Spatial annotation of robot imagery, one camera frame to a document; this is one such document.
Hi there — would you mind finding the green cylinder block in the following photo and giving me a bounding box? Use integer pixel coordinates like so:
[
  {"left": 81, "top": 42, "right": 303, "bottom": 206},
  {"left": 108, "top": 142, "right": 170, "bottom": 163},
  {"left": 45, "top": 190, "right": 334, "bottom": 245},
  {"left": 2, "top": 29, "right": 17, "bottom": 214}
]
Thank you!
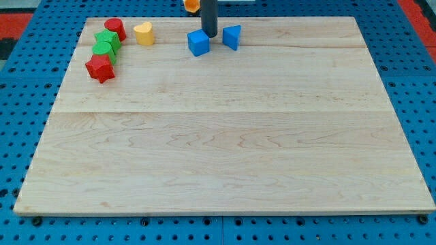
[{"left": 92, "top": 42, "right": 116, "bottom": 65}]

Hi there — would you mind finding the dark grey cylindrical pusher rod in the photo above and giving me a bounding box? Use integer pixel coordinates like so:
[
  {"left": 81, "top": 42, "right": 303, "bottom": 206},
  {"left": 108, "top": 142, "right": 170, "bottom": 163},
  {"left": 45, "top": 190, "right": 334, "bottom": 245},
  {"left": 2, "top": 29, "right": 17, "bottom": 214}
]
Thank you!
[{"left": 200, "top": 0, "right": 218, "bottom": 38}]

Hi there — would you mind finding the light wooden board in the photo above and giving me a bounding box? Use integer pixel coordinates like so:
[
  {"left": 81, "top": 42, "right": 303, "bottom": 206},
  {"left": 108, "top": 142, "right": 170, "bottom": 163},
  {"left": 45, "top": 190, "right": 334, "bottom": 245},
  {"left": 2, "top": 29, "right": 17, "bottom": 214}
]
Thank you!
[{"left": 14, "top": 16, "right": 435, "bottom": 217}]

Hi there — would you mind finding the yellow heart block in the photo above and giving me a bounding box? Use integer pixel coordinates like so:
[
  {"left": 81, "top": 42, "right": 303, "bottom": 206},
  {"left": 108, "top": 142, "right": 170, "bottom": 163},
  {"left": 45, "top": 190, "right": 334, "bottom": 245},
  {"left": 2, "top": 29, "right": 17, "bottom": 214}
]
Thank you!
[{"left": 134, "top": 22, "right": 155, "bottom": 46}]

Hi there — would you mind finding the red cylinder block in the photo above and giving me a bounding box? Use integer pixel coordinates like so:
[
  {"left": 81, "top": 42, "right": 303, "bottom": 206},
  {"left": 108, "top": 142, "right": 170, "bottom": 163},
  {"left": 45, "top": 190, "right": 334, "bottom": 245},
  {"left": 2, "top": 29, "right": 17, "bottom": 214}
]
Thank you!
[{"left": 104, "top": 18, "right": 127, "bottom": 42}]

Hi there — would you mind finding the green star block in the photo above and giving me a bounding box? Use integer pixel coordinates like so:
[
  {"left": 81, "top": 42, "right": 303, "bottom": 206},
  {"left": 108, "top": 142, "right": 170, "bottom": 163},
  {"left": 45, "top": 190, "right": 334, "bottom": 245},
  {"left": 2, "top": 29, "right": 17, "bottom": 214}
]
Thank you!
[{"left": 94, "top": 29, "right": 121, "bottom": 54}]

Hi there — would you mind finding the red star block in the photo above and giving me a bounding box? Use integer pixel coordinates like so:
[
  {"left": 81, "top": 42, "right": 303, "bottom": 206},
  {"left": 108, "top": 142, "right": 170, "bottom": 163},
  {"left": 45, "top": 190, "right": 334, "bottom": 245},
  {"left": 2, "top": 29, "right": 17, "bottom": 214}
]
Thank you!
[{"left": 85, "top": 54, "right": 115, "bottom": 84}]

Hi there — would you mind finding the blue triangular prism block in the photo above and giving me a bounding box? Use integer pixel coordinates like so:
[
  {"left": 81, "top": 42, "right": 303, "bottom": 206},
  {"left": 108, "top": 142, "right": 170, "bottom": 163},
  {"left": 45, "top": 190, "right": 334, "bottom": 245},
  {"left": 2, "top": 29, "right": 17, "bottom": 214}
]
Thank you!
[{"left": 222, "top": 25, "right": 242, "bottom": 51}]

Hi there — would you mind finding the blue cube block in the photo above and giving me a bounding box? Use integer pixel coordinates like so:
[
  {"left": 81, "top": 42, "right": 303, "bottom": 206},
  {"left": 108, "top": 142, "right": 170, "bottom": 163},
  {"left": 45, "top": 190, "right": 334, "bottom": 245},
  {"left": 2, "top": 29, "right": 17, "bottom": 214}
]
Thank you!
[{"left": 187, "top": 29, "right": 210, "bottom": 56}]

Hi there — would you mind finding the orange hexagon block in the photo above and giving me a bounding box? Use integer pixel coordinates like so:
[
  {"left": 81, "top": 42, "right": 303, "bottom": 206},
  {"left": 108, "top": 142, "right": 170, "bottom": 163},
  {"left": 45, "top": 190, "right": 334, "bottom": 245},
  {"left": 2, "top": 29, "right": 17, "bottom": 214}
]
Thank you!
[{"left": 183, "top": 0, "right": 200, "bottom": 14}]

